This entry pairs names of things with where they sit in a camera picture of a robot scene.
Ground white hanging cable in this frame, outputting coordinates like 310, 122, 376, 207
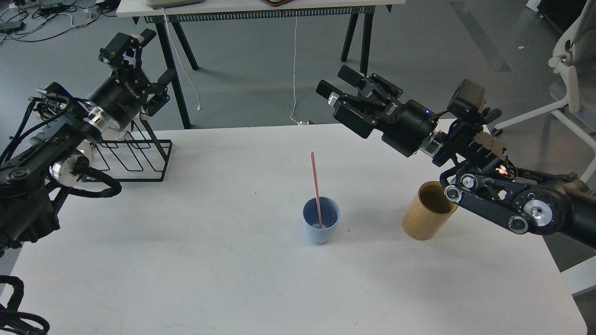
290, 17, 303, 126

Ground white power cable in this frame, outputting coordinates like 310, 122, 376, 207
162, 7, 203, 111

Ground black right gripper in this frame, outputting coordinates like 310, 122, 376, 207
316, 65, 440, 157

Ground floor cables and power strips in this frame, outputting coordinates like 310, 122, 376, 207
0, 0, 121, 43

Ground black wire dish rack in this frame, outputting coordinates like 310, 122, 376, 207
78, 117, 173, 182

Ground white office chair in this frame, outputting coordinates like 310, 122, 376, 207
491, 0, 596, 182

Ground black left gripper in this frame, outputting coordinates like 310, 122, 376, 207
84, 28, 177, 131

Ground bamboo cylindrical holder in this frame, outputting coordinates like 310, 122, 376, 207
402, 181, 458, 241

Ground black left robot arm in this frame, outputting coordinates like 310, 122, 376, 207
0, 28, 176, 255

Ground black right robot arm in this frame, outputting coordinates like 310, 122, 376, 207
316, 65, 596, 248

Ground white background table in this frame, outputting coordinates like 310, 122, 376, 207
116, 0, 386, 129

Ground pink chopstick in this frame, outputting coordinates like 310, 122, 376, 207
310, 151, 323, 229

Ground light blue plastic cup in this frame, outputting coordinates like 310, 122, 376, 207
302, 196, 340, 244

